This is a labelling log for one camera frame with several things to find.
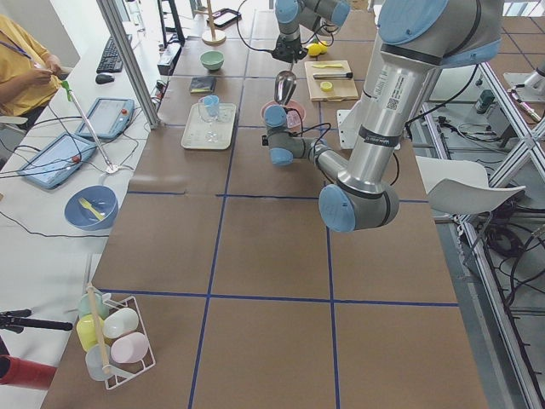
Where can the teach pendant far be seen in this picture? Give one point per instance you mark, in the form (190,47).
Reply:
(110,116)

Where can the half lemon slice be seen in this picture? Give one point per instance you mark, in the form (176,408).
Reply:
(326,86)

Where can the teach pendant near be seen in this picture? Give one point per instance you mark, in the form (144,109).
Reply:
(54,164)

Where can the pink bowl of ice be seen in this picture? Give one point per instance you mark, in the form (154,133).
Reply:
(296,115)

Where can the aluminium frame post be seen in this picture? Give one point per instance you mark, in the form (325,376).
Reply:
(115,26)

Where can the yellow lemon upper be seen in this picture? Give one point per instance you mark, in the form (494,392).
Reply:
(314,49)

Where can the black computer mouse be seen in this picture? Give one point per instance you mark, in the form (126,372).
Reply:
(104,78)

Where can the cream serving tray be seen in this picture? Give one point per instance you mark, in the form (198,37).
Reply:
(201,135)

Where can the clear wine glass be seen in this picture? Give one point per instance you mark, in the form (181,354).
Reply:
(209,121)

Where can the red fire extinguisher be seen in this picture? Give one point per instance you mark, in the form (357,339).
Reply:
(25,373)

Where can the grey folded cloth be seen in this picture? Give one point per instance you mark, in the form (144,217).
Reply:
(202,85)

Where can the white chair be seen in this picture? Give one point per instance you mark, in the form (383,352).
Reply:
(461,187)

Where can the green empty bowl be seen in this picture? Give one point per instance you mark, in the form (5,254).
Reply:
(212,60)

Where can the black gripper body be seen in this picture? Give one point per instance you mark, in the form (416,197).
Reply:
(288,48)

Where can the teach pendant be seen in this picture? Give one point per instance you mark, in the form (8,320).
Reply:
(110,116)
(54,164)

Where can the person in yellow shirt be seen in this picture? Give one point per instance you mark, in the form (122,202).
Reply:
(30,74)

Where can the steel ice scoop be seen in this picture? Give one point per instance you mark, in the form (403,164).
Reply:
(285,84)

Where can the yellow lemon lower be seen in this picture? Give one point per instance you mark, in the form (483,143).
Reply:
(324,47)

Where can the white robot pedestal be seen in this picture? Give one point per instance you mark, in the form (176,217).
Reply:
(348,124)

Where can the wooden cutting board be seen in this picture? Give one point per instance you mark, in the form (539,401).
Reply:
(343,90)

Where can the blue bowl on desk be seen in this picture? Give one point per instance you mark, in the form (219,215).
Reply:
(92,208)

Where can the white cup rack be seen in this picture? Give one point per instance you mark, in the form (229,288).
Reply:
(113,337)

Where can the yellow lemon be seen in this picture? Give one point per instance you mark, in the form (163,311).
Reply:
(314,49)
(324,47)

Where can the small blue cup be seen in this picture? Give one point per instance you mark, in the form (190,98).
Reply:
(210,105)

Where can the black keyboard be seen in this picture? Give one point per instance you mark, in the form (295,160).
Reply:
(110,60)

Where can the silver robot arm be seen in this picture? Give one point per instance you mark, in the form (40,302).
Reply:
(321,17)
(413,38)

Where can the steel muddler tube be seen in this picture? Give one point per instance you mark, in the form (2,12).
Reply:
(333,75)

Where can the yellow plastic knife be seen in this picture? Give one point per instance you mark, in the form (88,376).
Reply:
(324,66)

